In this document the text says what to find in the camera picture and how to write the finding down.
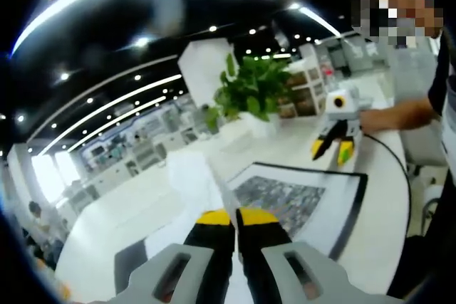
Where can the person in dark shirt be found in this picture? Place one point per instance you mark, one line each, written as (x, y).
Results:
(436, 87)

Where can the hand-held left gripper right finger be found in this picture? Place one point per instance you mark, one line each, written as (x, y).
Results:
(274, 257)

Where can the curved ceiling light strip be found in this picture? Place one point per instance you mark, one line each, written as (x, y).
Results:
(121, 120)
(117, 104)

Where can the blue trimmed display wall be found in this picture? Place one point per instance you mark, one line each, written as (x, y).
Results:
(114, 147)

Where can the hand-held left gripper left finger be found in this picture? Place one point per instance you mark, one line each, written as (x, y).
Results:
(199, 257)

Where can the green leafy plant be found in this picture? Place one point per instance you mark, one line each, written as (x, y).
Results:
(249, 94)

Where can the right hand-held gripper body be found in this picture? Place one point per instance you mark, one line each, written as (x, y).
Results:
(347, 111)

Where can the white shelf unit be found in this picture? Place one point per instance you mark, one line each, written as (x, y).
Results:
(303, 94)

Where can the white office chair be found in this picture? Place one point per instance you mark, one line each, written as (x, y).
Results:
(424, 147)

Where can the white grey chest device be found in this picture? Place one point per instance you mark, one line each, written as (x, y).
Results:
(449, 122)

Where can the short ceiling light strip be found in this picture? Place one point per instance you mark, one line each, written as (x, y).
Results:
(317, 17)

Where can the white plant pot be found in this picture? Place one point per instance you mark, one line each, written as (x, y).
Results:
(260, 127)

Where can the ceiling downlights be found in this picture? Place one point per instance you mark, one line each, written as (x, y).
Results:
(64, 76)

